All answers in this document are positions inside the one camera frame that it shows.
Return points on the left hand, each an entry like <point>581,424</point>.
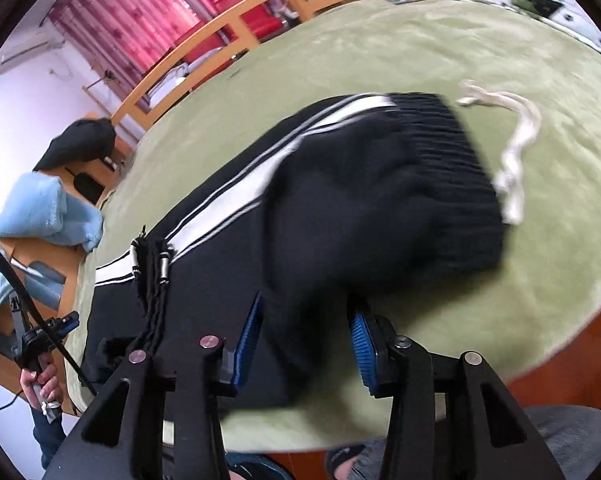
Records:
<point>41,386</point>

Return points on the light blue fleece garment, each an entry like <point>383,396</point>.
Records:
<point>39,206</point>

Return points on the black pants with white stripes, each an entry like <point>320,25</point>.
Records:
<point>346,201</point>

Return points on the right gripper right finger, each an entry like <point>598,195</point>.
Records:
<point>451,418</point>

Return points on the red patterned curtain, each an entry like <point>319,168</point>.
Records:
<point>127,37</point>

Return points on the green bed blanket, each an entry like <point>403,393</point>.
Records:
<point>529,100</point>

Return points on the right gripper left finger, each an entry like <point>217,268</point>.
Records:
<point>120,436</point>

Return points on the black garment on chair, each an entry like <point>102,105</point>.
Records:
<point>85,140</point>

